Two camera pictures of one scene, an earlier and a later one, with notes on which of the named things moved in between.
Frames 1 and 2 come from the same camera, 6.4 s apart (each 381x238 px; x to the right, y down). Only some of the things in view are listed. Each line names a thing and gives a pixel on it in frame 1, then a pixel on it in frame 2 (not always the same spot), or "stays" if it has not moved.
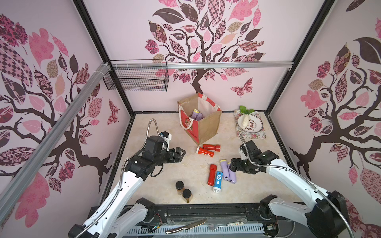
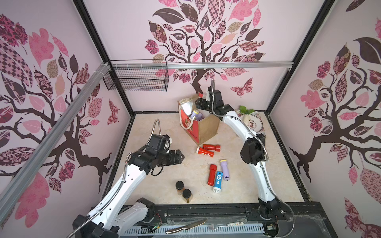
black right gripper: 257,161 → 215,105
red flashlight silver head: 203,151 stays
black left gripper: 178,158 stays
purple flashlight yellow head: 199,116 stays
